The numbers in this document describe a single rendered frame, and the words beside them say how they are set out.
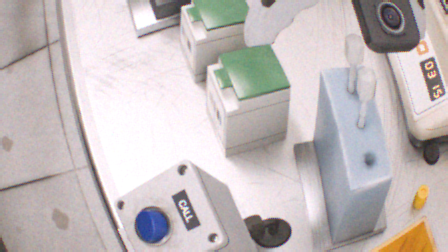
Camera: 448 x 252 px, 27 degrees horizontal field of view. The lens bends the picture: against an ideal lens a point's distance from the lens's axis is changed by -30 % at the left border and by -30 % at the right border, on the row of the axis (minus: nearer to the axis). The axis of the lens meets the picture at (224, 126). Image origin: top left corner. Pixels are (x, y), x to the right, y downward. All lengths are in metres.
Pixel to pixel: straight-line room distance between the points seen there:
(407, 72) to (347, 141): 0.15
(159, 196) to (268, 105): 0.11
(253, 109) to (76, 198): 1.05
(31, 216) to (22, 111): 0.24
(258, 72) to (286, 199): 0.09
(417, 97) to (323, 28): 0.13
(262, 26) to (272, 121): 0.16
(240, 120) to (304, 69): 0.10
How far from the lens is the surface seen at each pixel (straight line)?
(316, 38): 0.97
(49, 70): 2.05
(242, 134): 0.89
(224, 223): 0.79
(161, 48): 0.96
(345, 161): 0.79
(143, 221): 0.80
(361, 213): 0.82
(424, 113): 0.90
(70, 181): 1.91
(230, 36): 0.90
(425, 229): 0.77
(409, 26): 0.63
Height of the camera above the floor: 1.64
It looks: 57 degrees down
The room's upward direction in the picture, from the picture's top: 2 degrees clockwise
